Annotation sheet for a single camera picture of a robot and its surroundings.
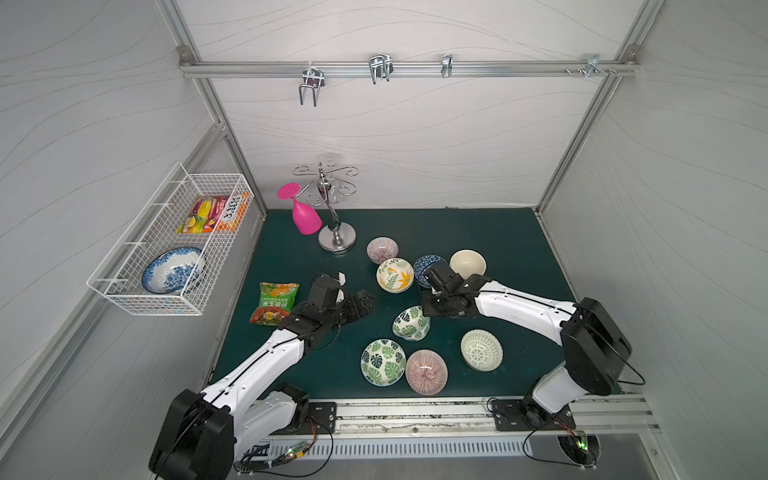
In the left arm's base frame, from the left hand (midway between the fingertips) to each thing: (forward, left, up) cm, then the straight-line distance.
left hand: (367, 305), depth 82 cm
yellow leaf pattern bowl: (+15, -8, -9) cm, 19 cm away
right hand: (+3, -16, -5) cm, 17 cm away
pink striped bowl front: (-15, -17, -10) cm, 24 cm away
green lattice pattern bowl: (-8, -33, -10) cm, 35 cm away
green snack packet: (+4, +29, -7) cm, 30 cm away
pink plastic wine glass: (+26, +21, +7) cm, 34 cm away
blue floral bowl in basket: (-4, +41, +23) cm, 47 cm away
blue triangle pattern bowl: (+18, -16, -5) cm, 25 cm away
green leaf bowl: (-1, -13, -10) cm, 16 cm away
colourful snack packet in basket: (+13, +37, +23) cm, 46 cm away
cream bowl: (+19, -32, -5) cm, 38 cm away
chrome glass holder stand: (+32, +15, -9) cm, 37 cm away
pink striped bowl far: (+26, -2, -8) cm, 28 cm away
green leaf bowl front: (-12, -5, -10) cm, 17 cm away
